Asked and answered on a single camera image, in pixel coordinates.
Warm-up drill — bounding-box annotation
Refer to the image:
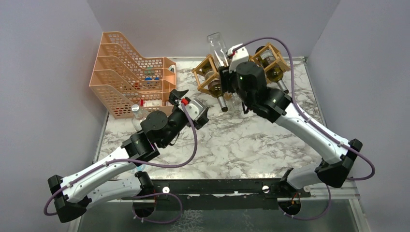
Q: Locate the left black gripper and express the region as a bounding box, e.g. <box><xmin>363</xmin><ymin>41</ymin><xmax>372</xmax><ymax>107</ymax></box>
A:
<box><xmin>161</xmin><ymin>90</ymin><xmax>208</xmax><ymax>148</ymax></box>

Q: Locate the green wine bottle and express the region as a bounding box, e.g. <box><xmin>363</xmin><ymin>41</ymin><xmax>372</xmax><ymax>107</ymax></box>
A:
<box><xmin>256</xmin><ymin>47</ymin><xmax>290</xmax><ymax>94</ymax></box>
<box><xmin>201</xmin><ymin>63</ymin><xmax>228</xmax><ymax>112</ymax></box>

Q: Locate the round clear glass bottle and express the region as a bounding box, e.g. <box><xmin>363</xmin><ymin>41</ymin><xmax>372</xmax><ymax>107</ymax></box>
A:
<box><xmin>206</xmin><ymin>32</ymin><xmax>229</xmax><ymax>68</ymax></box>

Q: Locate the green wine bottle front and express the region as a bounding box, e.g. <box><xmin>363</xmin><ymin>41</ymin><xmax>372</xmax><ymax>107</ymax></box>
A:
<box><xmin>256</xmin><ymin>47</ymin><xmax>290</xmax><ymax>94</ymax></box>

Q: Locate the small clear bottle silver cap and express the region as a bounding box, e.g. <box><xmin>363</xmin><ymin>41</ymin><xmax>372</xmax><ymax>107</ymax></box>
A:
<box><xmin>131</xmin><ymin>104</ymin><xmax>149</xmax><ymax>131</ymax></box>

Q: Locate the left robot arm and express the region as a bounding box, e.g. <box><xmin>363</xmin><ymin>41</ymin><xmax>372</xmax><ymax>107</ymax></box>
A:
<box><xmin>48</xmin><ymin>90</ymin><xmax>208</xmax><ymax>223</ymax></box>

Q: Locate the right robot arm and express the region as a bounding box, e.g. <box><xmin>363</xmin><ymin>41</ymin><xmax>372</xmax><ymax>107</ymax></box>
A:
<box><xmin>218</xmin><ymin>61</ymin><xmax>363</xmax><ymax>197</ymax></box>

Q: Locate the wooden wine rack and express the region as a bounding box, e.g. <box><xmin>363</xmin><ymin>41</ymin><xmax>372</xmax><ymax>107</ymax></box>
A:
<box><xmin>192</xmin><ymin>43</ymin><xmax>290</xmax><ymax>100</ymax></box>

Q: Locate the white packaged item in organizer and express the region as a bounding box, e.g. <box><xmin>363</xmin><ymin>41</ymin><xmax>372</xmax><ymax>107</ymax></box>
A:
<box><xmin>142</xmin><ymin>100</ymin><xmax>162</xmax><ymax>107</ymax></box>

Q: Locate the orange plastic file organizer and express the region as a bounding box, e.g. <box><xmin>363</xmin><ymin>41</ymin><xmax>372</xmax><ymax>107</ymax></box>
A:
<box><xmin>89</xmin><ymin>31</ymin><xmax>177</xmax><ymax>119</ymax></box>

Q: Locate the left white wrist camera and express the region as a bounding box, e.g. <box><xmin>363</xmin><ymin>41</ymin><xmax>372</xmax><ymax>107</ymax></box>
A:
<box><xmin>181</xmin><ymin>98</ymin><xmax>205</xmax><ymax>121</ymax></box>

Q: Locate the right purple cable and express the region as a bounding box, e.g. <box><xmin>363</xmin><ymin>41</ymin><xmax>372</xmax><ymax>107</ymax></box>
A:
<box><xmin>232</xmin><ymin>36</ymin><xmax>376</xmax><ymax>221</ymax></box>

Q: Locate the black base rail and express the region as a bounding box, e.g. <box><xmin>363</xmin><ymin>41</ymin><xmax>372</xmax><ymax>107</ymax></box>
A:
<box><xmin>134</xmin><ymin>178</ymin><xmax>310</xmax><ymax>211</ymax></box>

